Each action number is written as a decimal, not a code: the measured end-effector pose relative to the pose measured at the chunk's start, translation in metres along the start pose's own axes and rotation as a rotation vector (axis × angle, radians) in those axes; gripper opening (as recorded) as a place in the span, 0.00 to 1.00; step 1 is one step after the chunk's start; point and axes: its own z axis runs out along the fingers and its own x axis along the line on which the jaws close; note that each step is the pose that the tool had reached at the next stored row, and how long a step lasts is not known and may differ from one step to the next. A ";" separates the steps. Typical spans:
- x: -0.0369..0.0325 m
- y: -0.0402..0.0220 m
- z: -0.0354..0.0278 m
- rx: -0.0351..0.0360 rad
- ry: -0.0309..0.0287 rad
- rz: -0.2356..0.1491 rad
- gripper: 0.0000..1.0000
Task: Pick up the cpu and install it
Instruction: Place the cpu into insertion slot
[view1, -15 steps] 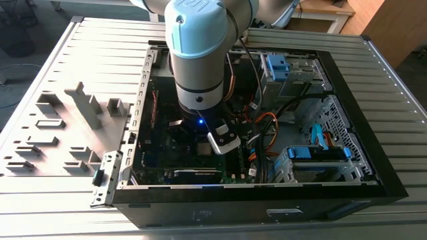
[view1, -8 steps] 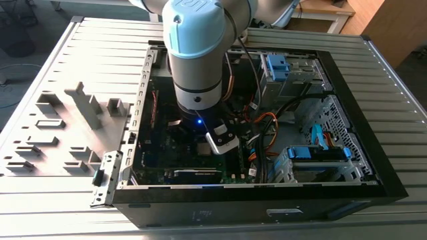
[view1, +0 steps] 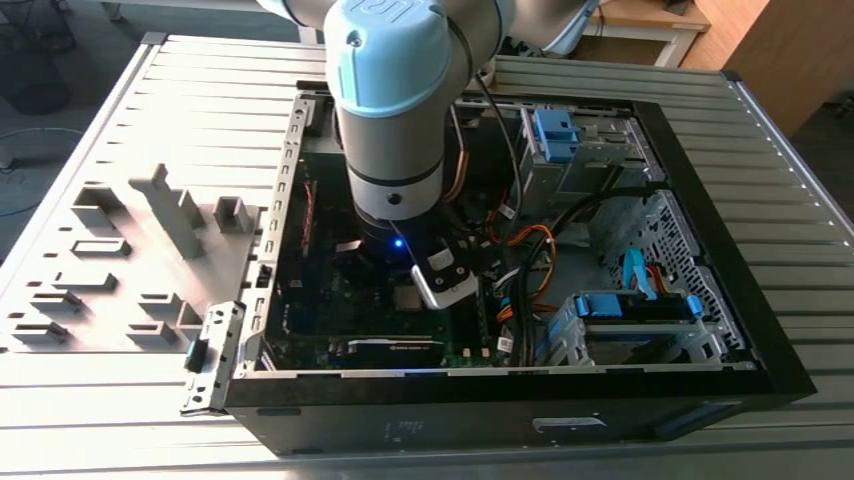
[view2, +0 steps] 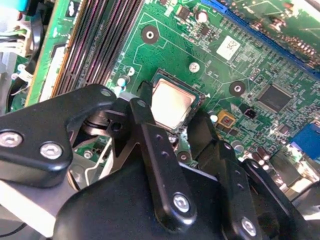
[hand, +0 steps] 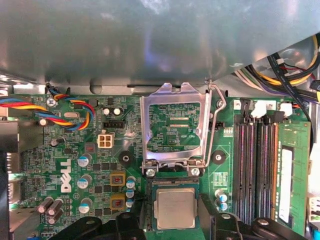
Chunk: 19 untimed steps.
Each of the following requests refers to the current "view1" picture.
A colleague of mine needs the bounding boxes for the green motherboard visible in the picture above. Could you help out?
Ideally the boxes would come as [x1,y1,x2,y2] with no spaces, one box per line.
[263,164,502,372]

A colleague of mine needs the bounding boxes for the black graphics card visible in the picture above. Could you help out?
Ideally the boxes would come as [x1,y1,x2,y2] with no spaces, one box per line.
[330,337,447,370]

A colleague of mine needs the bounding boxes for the black RAM slot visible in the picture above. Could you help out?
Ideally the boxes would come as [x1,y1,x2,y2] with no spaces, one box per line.
[470,287,495,357]
[453,307,477,357]

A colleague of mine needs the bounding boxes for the metal expansion slot retainer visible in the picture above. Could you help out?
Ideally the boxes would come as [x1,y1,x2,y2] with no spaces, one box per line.
[178,301,247,417]

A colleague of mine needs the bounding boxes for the black open PC case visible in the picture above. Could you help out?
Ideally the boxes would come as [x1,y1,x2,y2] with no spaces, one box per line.
[223,78,820,457]

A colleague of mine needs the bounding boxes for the blue disk carrier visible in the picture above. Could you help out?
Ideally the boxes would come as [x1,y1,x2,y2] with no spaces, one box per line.
[571,292,703,322]

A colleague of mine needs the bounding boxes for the blue drive bay latch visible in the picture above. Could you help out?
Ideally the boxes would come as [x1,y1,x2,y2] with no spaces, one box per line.
[533,108,581,164]

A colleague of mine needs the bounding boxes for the tall metal drive cage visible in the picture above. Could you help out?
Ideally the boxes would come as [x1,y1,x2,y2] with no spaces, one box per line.
[511,107,669,251]

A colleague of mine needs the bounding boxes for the grey parts rack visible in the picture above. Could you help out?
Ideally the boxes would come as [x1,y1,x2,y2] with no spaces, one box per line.
[0,162,268,354]

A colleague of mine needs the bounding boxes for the low metal disk cage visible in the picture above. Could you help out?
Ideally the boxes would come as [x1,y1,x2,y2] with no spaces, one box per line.
[543,292,760,369]

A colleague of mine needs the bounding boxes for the black office chair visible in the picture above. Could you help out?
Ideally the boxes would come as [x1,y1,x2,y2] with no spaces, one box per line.
[0,0,79,117]

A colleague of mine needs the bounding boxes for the wooden cabinet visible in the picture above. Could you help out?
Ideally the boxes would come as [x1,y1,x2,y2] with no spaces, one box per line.
[679,0,854,139]

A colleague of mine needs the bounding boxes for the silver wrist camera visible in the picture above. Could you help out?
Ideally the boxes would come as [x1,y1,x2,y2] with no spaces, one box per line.
[410,244,481,311]

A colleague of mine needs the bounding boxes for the thin red wire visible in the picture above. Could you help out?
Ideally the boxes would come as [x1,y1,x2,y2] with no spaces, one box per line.
[299,179,319,254]

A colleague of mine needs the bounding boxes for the orange power wires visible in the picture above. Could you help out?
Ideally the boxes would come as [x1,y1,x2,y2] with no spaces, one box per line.
[490,223,561,324]

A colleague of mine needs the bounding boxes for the thick black cable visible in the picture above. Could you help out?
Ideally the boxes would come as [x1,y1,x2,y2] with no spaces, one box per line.
[513,187,659,366]

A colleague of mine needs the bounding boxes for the blue flat data cable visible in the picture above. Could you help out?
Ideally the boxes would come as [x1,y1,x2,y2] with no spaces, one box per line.
[623,248,661,302]

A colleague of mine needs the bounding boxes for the short orange red wires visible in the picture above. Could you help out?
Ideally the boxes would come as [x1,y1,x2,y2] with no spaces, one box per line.
[645,264,677,297]

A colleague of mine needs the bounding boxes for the wooden desk white frame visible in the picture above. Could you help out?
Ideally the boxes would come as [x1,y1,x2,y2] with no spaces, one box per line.
[292,0,713,69]

